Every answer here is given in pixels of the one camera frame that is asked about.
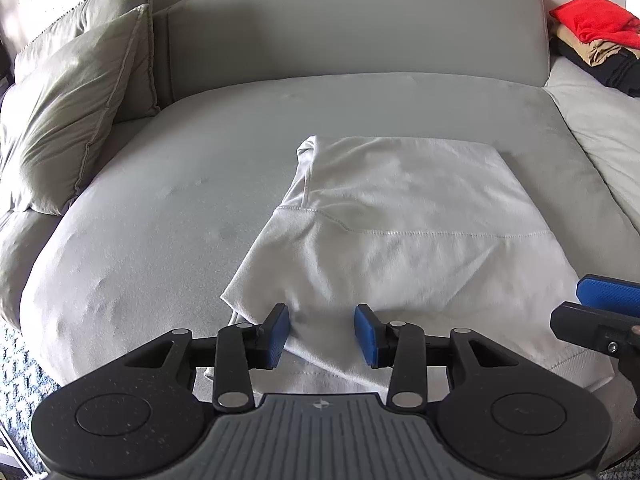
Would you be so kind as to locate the red folded garment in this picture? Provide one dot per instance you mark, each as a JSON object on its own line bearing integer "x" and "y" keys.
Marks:
{"x": 591, "y": 20}

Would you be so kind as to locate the rear olive cushion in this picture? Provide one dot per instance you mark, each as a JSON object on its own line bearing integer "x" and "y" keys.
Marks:
{"x": 140, "y": 99}

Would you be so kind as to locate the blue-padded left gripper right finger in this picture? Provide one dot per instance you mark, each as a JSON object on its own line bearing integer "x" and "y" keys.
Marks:
{"x": 400, "y": 346}

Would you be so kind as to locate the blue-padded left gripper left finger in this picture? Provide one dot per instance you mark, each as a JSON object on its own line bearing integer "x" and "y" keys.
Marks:
{"x": 241, "y": 348}

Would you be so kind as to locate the olive cushion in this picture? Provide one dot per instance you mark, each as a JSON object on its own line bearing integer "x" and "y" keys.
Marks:
{"x": 55, "y": 121}
{"x": 140, "y": 99}

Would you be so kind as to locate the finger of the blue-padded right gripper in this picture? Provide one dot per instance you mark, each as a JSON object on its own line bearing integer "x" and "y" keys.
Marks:
{"x": 602, "y": 331}
{"x": 609, "y": 294}

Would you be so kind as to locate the light grey sweatshirt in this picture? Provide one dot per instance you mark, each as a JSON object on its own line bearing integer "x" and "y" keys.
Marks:
{"x": 436, "y": 233}

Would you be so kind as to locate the grey fabric sofa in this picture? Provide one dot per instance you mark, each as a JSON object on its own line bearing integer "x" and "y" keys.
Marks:
{"x": 170, "y": 213}

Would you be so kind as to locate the front olive cushion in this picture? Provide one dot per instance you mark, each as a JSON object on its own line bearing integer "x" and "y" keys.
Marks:
{"x": 55, "y": 121}

